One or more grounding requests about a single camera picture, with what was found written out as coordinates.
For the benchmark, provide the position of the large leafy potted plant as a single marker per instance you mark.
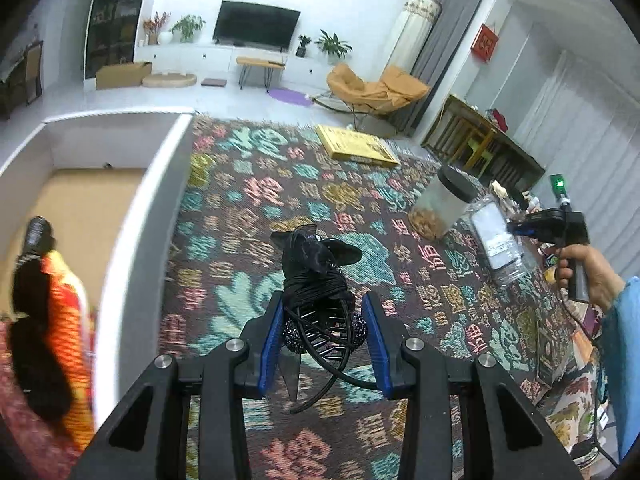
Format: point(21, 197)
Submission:
point(332, 45)

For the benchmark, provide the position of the cardboard box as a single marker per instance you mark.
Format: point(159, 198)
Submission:
point(122, 76)

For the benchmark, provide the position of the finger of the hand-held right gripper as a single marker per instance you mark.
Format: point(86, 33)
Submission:
point(520, 227)

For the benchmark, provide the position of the bushy green potted plant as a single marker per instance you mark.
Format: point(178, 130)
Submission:
point(187, 27)

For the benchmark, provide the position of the yellow flat box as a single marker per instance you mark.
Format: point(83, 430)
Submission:
point(357, 145)

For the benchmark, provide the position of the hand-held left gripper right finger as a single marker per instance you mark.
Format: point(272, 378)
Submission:
point(377, 345)

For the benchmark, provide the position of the white sheer curtain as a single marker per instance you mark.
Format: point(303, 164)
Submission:
point(590, 135)

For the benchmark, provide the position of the person's right hand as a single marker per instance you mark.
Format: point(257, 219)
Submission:
point(600, 275)

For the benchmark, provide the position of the black fuzzy cloth bundle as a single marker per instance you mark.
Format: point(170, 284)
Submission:
point(35, 360)

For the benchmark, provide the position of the clear plastic package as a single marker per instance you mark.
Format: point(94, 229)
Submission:
point(497, 245)

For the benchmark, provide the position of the yellow-green stool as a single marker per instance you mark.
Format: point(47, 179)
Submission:
point(477, 145)

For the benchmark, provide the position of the orange lounge chair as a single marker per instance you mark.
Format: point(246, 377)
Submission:
point(370, 92)

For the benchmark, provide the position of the purple floor mat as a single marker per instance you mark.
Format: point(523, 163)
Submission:
point(290, 97)

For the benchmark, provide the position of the dark glass bookshelf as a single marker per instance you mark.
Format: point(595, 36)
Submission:
point(115, 20)

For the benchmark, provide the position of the black shiny cloth roll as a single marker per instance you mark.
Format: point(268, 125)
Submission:
point(37, 232)

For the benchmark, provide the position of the wooden hairpin-leg table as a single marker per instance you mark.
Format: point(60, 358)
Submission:
point(260, 61)

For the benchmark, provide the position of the red wall hanging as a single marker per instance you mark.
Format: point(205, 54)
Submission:
point(485, 42)

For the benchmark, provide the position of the red mesh bag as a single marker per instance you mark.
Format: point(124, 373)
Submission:
point(20, 440)

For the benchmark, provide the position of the orange plush claw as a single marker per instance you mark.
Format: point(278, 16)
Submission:
point(70, 340)

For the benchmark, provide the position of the beige round floor cushion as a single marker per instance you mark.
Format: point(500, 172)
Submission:
point(170, 80)

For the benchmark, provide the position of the white storage box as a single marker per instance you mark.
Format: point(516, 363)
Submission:
point(145, 235)

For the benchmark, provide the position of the grey curtain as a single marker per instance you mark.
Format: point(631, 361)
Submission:
point(445, 35)

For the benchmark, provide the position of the cluttered bottles and boxes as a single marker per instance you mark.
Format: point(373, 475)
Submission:
point(505, 192)

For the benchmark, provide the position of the black bow hair claw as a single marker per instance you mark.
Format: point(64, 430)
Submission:
point(312, 270)

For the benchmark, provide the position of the black flat television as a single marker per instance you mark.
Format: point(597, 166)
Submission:
point(255, 25)

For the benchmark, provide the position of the red flower arrangement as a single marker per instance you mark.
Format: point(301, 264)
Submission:
point(155, 22)

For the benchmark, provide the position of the white television cabinet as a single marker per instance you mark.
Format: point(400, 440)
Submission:
point(210, 57)

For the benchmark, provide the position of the clear jar with black lid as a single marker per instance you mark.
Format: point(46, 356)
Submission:
point(440, 205)

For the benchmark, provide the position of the white standing air conditioner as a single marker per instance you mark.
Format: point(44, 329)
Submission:
point(412, 30)

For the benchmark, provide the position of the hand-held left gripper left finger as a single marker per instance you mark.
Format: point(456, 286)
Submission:
point(267, 345)

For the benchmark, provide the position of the colourful patterned blanket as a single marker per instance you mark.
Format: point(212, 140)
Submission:
point(280, 195)

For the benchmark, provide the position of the white round vase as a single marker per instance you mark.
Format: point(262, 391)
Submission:
point(165, 38)

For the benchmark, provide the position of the red cloth on desk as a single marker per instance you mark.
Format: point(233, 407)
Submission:
point(499, 120)

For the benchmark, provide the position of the wooden side desk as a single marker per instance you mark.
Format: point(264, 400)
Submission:
point(505, 155)

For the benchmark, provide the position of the small potted plant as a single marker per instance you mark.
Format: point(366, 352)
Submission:
point(302, 47)

